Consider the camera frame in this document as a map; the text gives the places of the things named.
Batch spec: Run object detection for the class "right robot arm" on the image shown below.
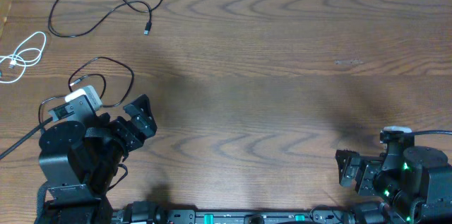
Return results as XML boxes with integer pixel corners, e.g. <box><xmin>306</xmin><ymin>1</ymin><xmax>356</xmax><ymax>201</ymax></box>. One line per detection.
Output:
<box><xmin>335</xmin><ymin>126</ymin><xmax>451</xmax><ymax>224</ymax></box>

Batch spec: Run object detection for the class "thin black USB cable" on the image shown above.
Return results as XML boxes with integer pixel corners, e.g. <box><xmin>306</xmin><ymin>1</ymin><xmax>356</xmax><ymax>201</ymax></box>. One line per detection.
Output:
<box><xmin>47</xmin><ymin>0</ymin><xmax>166</xmax><ymax>38</ymax></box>

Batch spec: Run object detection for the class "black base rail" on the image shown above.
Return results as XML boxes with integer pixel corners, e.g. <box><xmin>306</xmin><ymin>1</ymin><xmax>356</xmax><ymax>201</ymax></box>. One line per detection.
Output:
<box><xmin>111</xmin><ymin>201</ymin><xmax>388</xmax><ymax>224</ymax></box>

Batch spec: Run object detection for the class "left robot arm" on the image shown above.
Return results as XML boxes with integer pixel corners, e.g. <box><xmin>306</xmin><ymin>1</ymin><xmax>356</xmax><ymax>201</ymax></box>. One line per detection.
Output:
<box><xmin>35</xmin><ymin>94</ymin><xmax>157</xmax><ymax>223</ymax></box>

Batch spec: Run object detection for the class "white USB cable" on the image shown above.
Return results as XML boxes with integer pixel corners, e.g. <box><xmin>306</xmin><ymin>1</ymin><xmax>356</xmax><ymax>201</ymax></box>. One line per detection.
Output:
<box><xmin>0</xmin><ymin>30</ymin><xmax>47</xmax><ymax>84</ymax></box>

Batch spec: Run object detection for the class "thick black left camera cable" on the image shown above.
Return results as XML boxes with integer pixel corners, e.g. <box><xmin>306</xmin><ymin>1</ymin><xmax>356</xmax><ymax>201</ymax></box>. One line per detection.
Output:
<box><xmin>0</xmin><ymin>117</ymin><xmax>54</xmax><ymax>160</ymax></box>

